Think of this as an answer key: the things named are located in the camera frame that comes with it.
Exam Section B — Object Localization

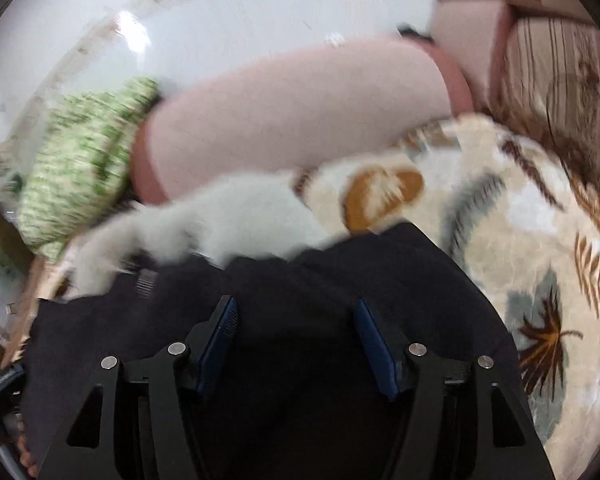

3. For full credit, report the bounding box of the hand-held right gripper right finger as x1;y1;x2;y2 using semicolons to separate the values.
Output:
354;299;556;480

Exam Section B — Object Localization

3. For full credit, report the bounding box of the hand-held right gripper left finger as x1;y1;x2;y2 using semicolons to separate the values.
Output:
39;296;240;480

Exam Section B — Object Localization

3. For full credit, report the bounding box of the black jacket with white fleece lining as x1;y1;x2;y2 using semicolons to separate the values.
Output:
22;170;523;480

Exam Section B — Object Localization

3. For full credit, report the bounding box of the green floral cloth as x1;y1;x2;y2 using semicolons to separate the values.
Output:
0;77;163;261

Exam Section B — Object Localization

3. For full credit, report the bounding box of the pink bolster pillow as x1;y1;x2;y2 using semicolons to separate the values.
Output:
130;0;543;206

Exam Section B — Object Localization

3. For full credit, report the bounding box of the striped beige cushion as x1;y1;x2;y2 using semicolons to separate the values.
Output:
497;14;600;188

